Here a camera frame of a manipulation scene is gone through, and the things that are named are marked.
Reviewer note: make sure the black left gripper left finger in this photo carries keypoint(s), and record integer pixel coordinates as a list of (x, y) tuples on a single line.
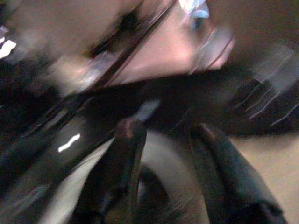
[(121, 163)]

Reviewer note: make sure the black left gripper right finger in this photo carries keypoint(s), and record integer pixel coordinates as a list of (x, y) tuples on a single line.
[(224, 168)]

